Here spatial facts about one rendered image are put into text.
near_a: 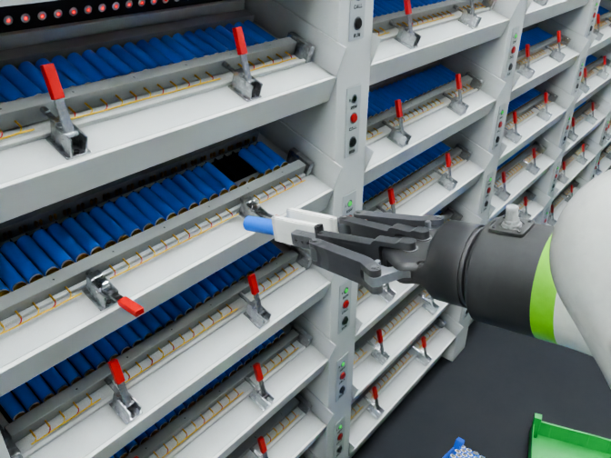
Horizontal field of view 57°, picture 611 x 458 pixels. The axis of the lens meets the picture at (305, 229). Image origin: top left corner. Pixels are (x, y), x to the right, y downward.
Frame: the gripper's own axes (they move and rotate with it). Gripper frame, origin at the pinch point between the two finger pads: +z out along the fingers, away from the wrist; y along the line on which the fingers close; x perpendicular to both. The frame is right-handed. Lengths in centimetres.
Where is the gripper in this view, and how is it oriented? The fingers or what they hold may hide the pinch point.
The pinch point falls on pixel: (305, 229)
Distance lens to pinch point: 62.2
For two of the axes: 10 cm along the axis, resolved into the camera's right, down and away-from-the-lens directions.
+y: -6.4, 3.9, -6.7
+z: -7.6, -1.7, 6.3
